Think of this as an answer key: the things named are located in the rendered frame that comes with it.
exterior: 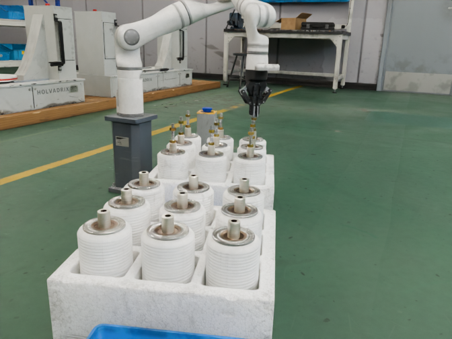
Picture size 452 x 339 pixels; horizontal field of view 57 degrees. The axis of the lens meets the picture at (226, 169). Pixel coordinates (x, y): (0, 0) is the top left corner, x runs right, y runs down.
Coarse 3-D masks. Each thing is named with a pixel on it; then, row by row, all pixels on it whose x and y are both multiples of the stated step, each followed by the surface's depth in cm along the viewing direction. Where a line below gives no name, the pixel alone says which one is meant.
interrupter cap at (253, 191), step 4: (228, 188) 96; (232, 188) 96; (236, 188) 96; (252, 188) 97; (256, 188) 97; (232, 192) 93; (236, 192) 94; (240, 192) 95; (248, 192) 95; (252, 192) 94; (256, 192) 94; (248, 196) 92
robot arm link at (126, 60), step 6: (114, 36) 151; (114, 42) 152; (120, 48) 152; (138, 48) 155; (120, 54) 153; (126, 54) 153; (132, 54) 154; (138, 54) 155; (120, 60) 151; (126, 60) 151; (132, 60) 151; (138, 60) 153; (120, 66) 150; (126, 66) 149; (132, 66) 150; (138, 66) 151
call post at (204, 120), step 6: (198, 114) 161; (204, 114) 161; (210, 114) 160; (216, 114) 165; (198, 120) 161; (204, 120) 161; (210, 120) 161; (198, 126) 162; (204, 126) 162; (198, 132) 163; (204, 132) 163; (204, 138) 163
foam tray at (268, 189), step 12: (156, 168) 134; (168, 180) 123; (180, 180) 124; (228, 180) 125; (264, 180) 131; (168, 192) 123; (216, 192) 121; (264, 192) 120; (216, 204) 122; (264, 204) 121
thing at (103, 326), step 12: (108, 324) 69; (96, 336) 68; (108, 336) 70; (120, 336) 69; (132, 336) 69; (144, 336) 69; (156, 336) 68; (168, 336) 68; (180, 336) 68; (192, 336) 68; (204, 336) 67; (216, 336) 67
